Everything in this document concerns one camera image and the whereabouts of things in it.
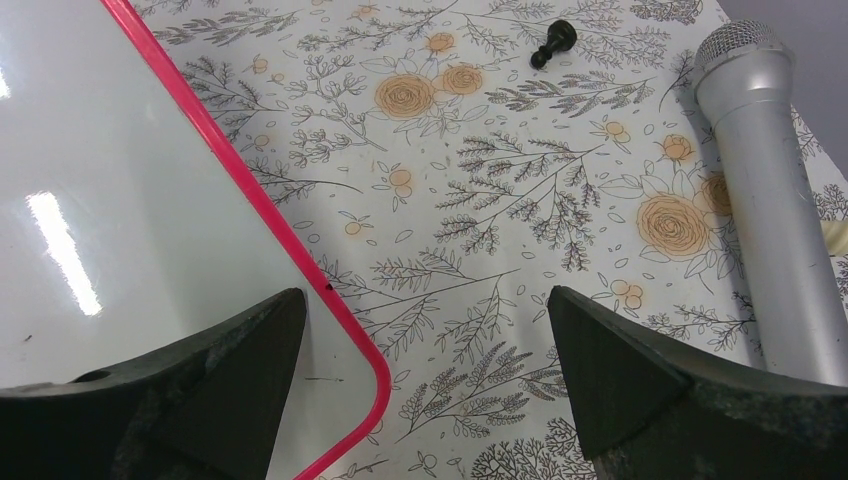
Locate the pink framed whiteboard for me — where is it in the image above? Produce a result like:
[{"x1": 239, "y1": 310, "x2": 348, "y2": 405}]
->
[{"x1": 1, "y1": 1, "x2": 388, "y2": 479}]

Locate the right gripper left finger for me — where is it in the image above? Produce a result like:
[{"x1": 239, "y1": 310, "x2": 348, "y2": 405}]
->
[{"x1": 1, "y1": 288, "x2": 307, "y2": 479}]

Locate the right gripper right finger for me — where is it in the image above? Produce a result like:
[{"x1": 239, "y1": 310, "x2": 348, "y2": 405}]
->
[{"x1": 548, "y1": 286, "x2": 847, "y2": 479}]

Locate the small black knob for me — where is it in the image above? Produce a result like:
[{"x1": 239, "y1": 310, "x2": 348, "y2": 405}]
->
[{"x1": 530, "y1": 19, "x2": 578, "y2": 70}]

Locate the silver microphone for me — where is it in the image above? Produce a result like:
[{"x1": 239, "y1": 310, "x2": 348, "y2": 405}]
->
[{"x1": 694, "y1": 20, "x2": 847, "y2": 386}]

